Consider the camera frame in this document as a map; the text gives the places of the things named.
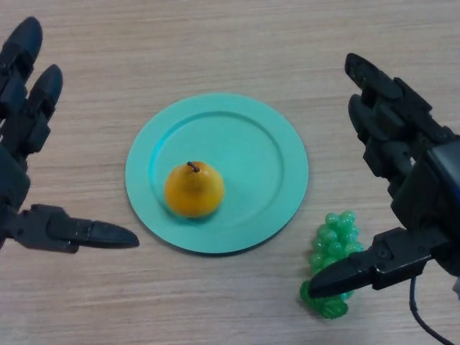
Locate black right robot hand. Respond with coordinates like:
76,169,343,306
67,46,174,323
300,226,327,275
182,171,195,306
308,52,460,299

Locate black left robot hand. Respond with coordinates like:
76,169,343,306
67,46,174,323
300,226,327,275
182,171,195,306
0,16,140,254

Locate yellow pear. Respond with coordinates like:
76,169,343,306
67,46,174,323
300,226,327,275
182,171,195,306
164,160,226,219

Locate teal round plate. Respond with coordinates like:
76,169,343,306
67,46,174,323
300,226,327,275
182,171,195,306
124,92,309,257

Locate green plastic grape bunch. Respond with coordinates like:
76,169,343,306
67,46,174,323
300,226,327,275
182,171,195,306
300,210,365,320

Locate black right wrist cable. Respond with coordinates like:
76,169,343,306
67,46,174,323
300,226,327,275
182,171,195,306
408,275,460,345

